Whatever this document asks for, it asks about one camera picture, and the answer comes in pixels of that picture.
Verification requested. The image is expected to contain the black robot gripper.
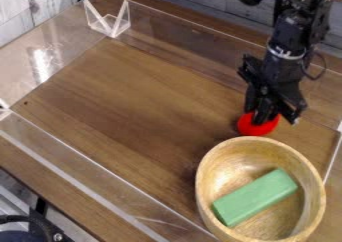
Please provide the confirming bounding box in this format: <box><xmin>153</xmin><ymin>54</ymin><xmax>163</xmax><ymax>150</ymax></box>
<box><xmin>238</xmin><ymin>52</ymin><xmax>308</xmax><ymax>125</ymax></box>

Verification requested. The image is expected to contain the red plush strawberry toy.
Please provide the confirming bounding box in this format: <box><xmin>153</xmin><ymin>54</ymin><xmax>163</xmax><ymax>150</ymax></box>
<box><xmin>237</xmin><ymin>112</ymin><xmax>281</xmax><ymax>136</ymax></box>

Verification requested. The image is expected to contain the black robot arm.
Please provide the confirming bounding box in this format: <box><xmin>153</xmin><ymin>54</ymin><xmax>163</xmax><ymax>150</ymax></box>
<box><xmin>238</xmin><ymin>0</ymin><xmax>333</xmax><ymax>125</ymax></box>

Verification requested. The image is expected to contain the green rectangular block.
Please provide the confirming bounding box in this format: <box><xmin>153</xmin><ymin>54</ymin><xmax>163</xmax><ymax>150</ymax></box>
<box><xmin>212</xmin><ymin>169</ymin><xmax>298</xmax><ymax>227</ymax></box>

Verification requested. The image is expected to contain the wooden bowl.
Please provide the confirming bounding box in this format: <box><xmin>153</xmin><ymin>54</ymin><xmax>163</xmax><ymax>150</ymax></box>
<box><xmin>196</xmin><ymin>137</ymin><xmax>326</xmax><ymax>242</ymax></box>

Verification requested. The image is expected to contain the clear acrylic corner bracket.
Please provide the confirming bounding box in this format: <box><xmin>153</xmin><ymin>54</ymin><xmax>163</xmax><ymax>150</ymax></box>
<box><xmin>83</xmin><ymin>0</ymin><xmax>131</xmax><ymax>38</ymax></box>

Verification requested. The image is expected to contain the clear acrylic barrier wall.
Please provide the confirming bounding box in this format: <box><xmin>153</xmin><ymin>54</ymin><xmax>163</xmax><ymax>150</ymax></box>
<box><xmin>0</xmin><ymin>3</ymin><xmax>342</xmax><ymax>242</ymax></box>

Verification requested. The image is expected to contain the black metal clamp bracket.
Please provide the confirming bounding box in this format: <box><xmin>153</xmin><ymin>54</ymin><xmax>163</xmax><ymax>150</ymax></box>
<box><xmin>29</xmin><ymin>209</ymin><xmax>75</xmax><ymax>242</ymax></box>

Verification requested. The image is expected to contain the black cable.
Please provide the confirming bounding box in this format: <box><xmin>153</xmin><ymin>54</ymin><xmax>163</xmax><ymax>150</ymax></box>
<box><xmin>0</xmin><ymin>213</ymin><xmax>51</xmax><ymax>242</ymax></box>

